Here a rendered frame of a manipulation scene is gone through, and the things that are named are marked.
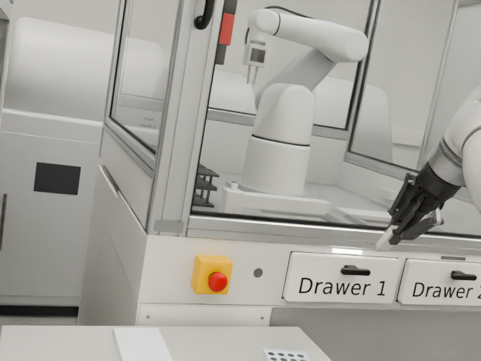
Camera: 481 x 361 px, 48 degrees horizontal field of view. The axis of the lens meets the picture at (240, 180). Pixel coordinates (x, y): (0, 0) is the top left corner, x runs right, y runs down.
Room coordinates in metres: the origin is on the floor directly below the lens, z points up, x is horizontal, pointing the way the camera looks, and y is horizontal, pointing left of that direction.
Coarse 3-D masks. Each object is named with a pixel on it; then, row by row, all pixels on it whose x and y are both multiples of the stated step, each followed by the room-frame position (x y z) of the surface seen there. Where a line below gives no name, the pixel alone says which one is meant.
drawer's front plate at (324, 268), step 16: (304, 256) 1.16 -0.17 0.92; (320, 256) 1.18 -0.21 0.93; (336, 256) 1.20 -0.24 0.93; (352, 256) 1.22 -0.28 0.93; (368, 256) 1.24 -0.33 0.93; (288, 272) 1.16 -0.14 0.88; (304, 272) 1.17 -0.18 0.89; (320, 272) 1.18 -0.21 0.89; (336, 272) 1.20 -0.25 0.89; (384, 272) 1.25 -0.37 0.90; (288, 288) 1.16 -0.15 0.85; (304, 288) 1.17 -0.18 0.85; (320, 288) 1.19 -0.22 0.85; (368, 288) 1.23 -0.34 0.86; (384, 288) 1.25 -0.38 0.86
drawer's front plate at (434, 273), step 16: (416, 272) 1.28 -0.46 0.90; (432, 272) 1.30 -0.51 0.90; (448, 272) 1.32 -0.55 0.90; (464, 272) 1.34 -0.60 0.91; (480, 272) 1.36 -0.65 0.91; (400, 288) 1.29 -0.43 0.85; (416, 288) 1.29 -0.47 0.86; (432, 288) 1.30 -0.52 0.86; (448, 288) 1.32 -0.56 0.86; (464, 288) 1.34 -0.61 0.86; (480, 288) 1.36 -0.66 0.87; (448, 304) 1.33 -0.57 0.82; (464, 304) 1.35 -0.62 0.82; (480, 304) 1.37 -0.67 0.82
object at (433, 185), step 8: (424, 168) 0.99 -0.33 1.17; (424, 176) 0.99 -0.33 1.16; (432, 176) 0.97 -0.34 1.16; (416, 184) 1.04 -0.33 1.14; (424, 184) 0.99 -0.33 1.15; (432, 184) 0.97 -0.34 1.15; (440, 184) 0.97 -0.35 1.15; (448, 184) 0.96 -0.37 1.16; (424, 192) 1.02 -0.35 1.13; (432, 192) 0.98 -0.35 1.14; (440, 192) 0.97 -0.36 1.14; (448, 192) 0.97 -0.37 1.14; (456, 192) 0.98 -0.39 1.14; (416, 200) 1.03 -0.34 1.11; (432, 200) 0.99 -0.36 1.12; (440, 200) 0.98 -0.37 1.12; (424, 208) 1.01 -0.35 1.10; (432, 208) 0.99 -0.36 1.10; (440, 208) 0.99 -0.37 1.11
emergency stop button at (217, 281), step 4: (216, 272) 1.04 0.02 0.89; (220, 272) 1.05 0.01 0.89; (212, 276) 1.03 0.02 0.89; (216, 276) 1.03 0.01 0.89; (220, 276) 1.04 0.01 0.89; (224, 276) 1.04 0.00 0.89; (208, 280) 1.04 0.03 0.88; (212, 280) 1.03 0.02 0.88; (216, 280) 1.03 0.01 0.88; (220, 280) 1.04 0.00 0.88; (224, 280) 1.04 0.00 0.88; (208, 284) 1.03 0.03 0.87; (212, 284) 1.03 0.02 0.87; (216, 284) 1.03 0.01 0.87; (220, 284) 1.04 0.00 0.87; (224, 284) 1.04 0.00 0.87; (212, 288) 1.03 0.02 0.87; (216, 288) 1.03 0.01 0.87; (220, 288) 1.04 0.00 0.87; (224, 288) 1.04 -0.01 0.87
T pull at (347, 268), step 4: (344, 268) 1.17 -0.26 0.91; (348, 268) 1.18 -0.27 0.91; (352, 268) 1.18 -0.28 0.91; (356, 268) 1.19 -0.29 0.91; (344, 272) 1.16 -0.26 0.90; (348, 272) 1.17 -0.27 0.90; (352, 272) 1.17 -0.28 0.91; (356, 272) 1.18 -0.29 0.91; (360, 272) 1.18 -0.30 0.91; (364, 272) 1.18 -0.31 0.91; (368, 272) 1.19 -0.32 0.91
